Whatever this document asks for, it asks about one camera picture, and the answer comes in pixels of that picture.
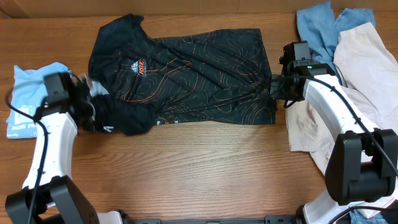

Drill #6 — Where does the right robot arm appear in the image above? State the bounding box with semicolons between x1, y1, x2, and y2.
264;41;397;224

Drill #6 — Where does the blue denim garment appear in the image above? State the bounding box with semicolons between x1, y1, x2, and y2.
296;1;376;72

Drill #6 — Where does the beige pink garment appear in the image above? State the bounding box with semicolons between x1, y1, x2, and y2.
285;21;398;219

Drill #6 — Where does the folded light blue t-shirt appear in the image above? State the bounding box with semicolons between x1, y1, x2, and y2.
6;62;72;139

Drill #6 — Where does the black orange patterned t-shirt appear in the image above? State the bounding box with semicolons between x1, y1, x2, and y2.
88;14;277;135

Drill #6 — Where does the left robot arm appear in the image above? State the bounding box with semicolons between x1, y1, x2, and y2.
5;73;123;224

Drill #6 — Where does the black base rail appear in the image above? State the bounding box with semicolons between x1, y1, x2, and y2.
129;215;302;224

